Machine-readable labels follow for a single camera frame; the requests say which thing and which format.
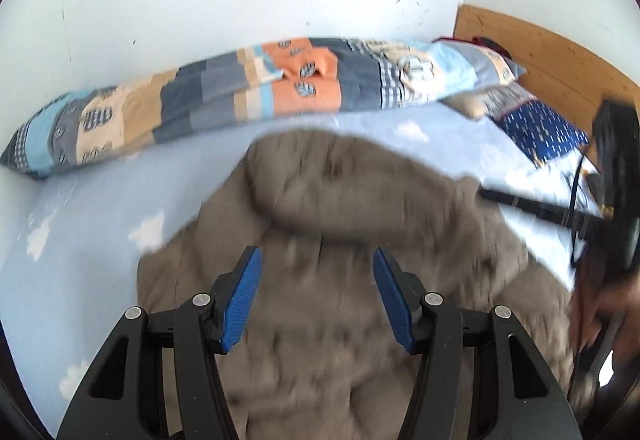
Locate brown puffer jacket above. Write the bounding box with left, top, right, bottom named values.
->
left=137, top=130, right=573, bottom=439

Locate person's right hand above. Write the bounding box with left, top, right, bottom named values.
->
left=570, top=271, right=639, bottom=368

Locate navy star pillow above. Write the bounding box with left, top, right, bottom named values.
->
left=495, top=99, right=589, bottom=168

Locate wooden headboard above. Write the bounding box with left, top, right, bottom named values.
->
left=454, top=5, right=639, bottom=167

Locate light blue cloud blanket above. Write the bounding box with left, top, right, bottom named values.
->
left=0, top=106, right=604, bottom=438

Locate beige patterned pillow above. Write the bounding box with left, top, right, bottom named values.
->
left=442, top=83, right=536, bottom=121

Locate patchwork quilt roll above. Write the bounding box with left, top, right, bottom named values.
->
left=0, top=35, right=528, bottom=183

